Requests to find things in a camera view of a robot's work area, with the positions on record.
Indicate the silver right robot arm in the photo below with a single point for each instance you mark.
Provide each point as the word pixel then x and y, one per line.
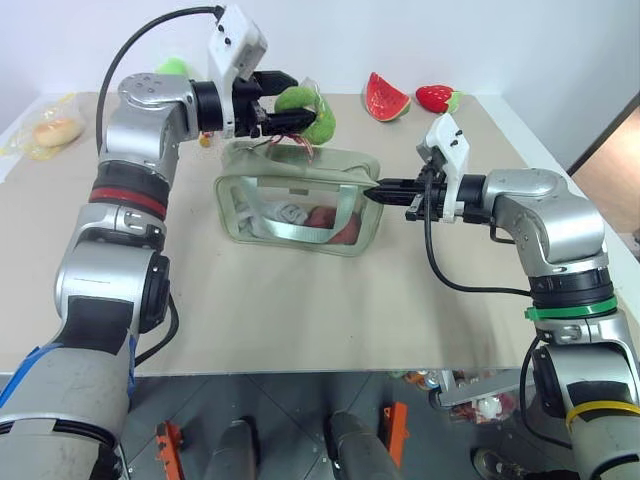
pixel 550 210

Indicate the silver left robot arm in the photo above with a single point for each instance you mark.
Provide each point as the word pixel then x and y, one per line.
pixel 135 130

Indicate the bread in plastic bag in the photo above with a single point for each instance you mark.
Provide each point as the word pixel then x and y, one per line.
pixel 20 142

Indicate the dark grey shoe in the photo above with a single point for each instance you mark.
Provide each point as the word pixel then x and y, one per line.
pixel 500 465

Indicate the small yellow red toy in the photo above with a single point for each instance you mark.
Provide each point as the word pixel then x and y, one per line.
pixel 204 141

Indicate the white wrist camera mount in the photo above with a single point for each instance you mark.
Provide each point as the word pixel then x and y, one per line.
pixel 447 145
pixel 235 40

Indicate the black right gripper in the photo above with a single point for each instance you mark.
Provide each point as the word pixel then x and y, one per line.
pixel 434 200

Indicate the green transparent zip pouch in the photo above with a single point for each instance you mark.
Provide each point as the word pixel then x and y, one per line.
pixel 320 170

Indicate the bin of small toys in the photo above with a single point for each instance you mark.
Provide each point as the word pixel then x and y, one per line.
pixel 475 395

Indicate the orange black clamp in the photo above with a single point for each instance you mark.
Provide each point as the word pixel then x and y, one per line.
pixel 396 430
pixel 167 445

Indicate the bread bun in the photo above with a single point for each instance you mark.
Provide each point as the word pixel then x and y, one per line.
pixel 57 132

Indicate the brown wooden panel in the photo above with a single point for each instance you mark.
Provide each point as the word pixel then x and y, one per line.
pixel 620 190

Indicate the dark rounded shape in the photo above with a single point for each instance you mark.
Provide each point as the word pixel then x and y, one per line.
pixel 237 450
pixel 355 445

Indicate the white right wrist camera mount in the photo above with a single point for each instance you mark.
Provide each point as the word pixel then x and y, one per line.
pixel 447 145

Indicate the red strawberry plush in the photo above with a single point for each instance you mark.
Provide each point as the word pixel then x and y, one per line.
pixel 436 97

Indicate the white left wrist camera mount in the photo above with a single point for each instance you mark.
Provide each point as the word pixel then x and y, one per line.
pixel 235 40

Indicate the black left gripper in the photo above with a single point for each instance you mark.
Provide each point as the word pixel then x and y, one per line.
pixel 247 102

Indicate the red soft item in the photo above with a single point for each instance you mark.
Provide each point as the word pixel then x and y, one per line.
pixel 345 227

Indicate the light green plush toy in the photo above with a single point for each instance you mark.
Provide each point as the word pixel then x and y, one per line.
pixel 172 66

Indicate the watermelon slice toy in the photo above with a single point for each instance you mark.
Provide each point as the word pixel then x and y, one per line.
pixel 385 100

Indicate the white rolled cloth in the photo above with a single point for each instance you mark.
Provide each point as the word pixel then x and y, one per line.
pixel 287 214

